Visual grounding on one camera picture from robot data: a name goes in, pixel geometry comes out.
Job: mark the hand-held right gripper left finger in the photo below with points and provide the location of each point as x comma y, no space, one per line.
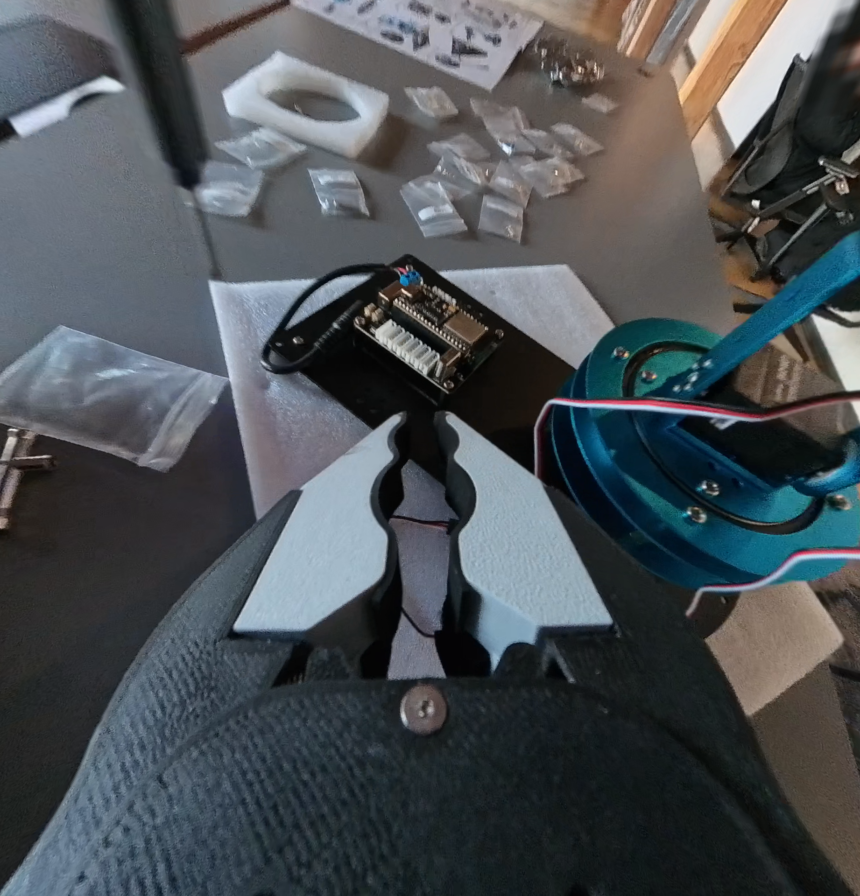
311,560

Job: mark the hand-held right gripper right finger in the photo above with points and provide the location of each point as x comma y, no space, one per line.
521,560

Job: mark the black screwdriver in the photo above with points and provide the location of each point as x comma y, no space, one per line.
167,91

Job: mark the blue toy robot arm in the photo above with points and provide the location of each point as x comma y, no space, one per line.
612,448

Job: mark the grey desk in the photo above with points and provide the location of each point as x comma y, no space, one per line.
87,280

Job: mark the white foam sheet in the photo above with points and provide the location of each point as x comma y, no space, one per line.
276,420

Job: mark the white foam block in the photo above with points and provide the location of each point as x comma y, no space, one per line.
248,98

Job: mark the black circuit board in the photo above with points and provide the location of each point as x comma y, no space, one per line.
437,329

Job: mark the large clear zip bag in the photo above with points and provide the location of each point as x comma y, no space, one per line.
87,392

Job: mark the metal cross wrench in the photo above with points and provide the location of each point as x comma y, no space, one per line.
17,462

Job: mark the pile of small clear bags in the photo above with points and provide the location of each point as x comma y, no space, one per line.
437,210

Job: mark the printed paper sheet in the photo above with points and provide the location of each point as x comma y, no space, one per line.
486,63

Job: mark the black office chair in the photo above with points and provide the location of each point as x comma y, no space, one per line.
773,140

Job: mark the pile of metal parts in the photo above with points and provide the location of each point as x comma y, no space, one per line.
570,66

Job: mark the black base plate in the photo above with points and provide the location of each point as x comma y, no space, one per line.
500,392

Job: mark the wooden shelf frame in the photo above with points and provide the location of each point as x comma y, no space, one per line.
724,63

